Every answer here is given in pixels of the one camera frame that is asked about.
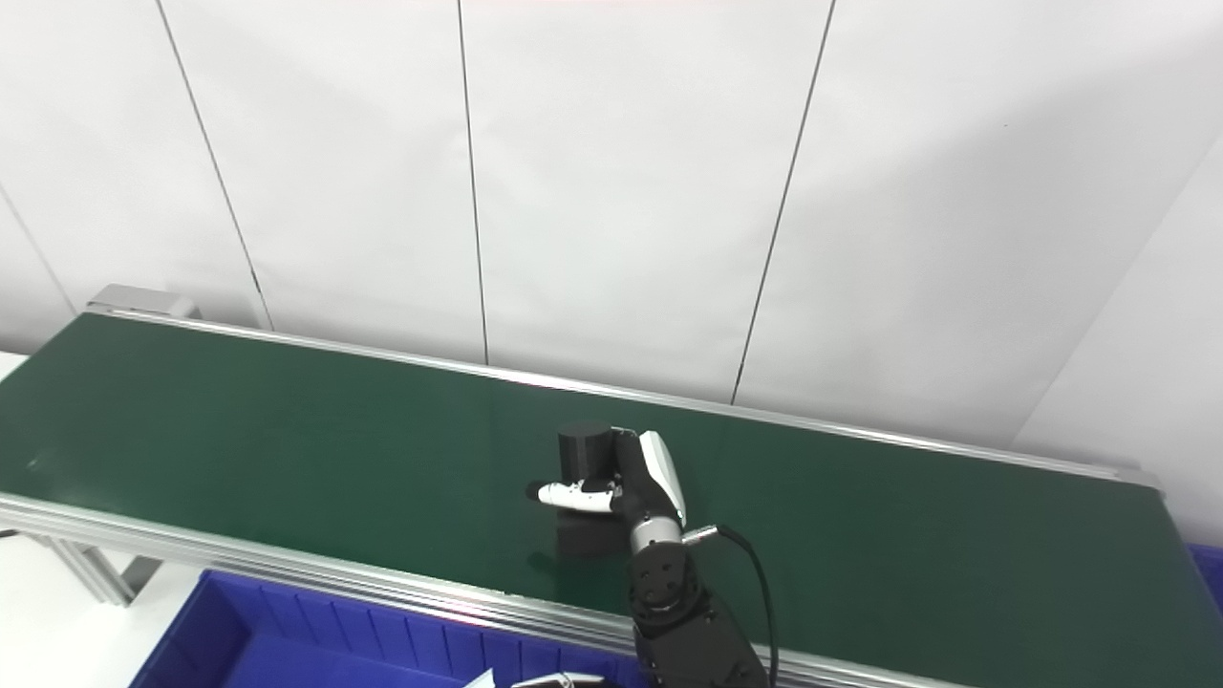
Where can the aluminium conveyor leg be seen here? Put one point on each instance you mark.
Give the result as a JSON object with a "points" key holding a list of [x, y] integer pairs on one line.
{"points": [[96, 569]]}

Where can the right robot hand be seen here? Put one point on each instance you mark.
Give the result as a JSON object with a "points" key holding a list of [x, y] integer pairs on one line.
{"points": [[650, 487]]}

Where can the grey conveyor end housing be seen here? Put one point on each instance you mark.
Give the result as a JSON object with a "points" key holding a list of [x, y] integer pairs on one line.
{"points": [[143, 301]]}

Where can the green conveyor belt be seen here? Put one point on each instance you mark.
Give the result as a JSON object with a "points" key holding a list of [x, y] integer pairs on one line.
{"points": [[287, 564], [287, 449]]}

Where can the black cylinder-on-block part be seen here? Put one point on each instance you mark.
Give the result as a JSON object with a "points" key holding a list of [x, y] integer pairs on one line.
{"points": [[585, 449]]}

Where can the blue plastic bin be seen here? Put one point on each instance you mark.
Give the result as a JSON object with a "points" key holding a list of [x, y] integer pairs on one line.
{"points": [[1209, 573], [287, 640]]}

